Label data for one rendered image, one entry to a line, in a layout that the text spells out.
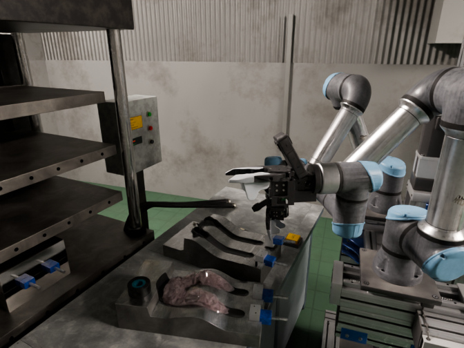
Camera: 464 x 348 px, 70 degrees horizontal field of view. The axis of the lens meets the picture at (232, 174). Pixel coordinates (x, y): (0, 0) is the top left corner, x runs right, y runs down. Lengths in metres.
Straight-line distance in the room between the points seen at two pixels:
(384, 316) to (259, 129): 2.62
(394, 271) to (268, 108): 2.59
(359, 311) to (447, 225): 0.45
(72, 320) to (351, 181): 1.09
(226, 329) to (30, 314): 0.76
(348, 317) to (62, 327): 1.00
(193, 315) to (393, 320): 0.66
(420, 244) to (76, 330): 1.15
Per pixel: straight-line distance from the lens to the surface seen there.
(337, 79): 1.47
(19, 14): 1.33
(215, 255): 1.48
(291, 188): 0.76
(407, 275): 1.19
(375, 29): 3.39
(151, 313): 1.26
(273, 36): 3.47
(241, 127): 3.62
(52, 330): 1.43
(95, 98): 1.66
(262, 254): 1.43
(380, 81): 3.39
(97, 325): 1.38
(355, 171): 0.81
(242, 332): 1.20
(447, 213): 0.99
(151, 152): 2.01
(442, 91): 0.95
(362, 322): 1.31
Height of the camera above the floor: 1.72
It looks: 21 degrees down
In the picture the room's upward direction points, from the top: straight up
